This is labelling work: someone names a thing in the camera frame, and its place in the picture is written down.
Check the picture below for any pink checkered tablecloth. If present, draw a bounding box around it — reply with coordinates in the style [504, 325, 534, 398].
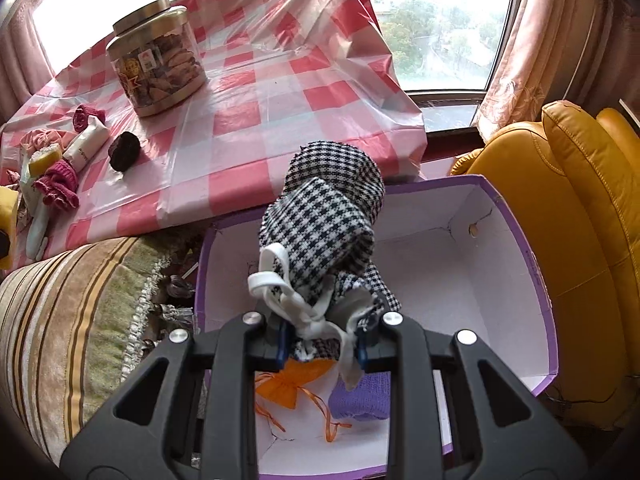
[1, 0, 426, 256]

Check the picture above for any salmon pink cloth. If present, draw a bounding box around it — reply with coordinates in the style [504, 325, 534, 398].
[20, 129, 77, 156]

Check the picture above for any dark brown sock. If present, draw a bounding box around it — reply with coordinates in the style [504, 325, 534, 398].
[108, 131, 141, 172]

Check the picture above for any pink right curtain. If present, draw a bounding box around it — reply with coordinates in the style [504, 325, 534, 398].
[474, 0, 639, 140]

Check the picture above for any gold lidded snack jar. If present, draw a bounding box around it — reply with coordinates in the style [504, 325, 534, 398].
[106, 0, 207, 118]

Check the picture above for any yellow leather armchair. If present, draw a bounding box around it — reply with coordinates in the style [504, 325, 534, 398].
[449, 101, 639, 430]

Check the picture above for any purple knitted cloth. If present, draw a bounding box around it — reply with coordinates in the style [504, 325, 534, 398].
[329, 373, 392, 422]

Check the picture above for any striped sofa cushion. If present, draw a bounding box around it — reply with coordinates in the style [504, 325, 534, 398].
[1, 229, 202, 463]

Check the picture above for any magenta knitted sock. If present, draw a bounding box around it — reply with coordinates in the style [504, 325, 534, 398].
[32, 158, 79, 211]

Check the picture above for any black white houndstooth cloth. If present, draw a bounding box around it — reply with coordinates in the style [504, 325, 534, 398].
[247, 141, 400, 390]

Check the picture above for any pink left curtain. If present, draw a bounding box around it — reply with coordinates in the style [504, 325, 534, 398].
[0, 1, 53, 122]

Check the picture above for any purple white storage box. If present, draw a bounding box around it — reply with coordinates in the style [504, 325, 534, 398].
[194, 173, 560, 480]

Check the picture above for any yellow sponge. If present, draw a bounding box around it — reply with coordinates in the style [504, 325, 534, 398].
[28, 143, 63, 179]

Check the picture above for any pink curtain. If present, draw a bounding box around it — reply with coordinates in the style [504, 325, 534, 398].
[0, 1, 53, 122]
[474, 0, 639, 140]

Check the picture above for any orange organza pouch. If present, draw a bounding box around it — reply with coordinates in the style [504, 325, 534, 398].
[254, 359, 352, 443]

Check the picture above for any white tissue pack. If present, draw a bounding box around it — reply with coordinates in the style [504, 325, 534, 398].
[63, 116, 110, 174]

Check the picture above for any dark red rolled sock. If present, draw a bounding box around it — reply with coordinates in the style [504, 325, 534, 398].
[72, 104, 106, 133]

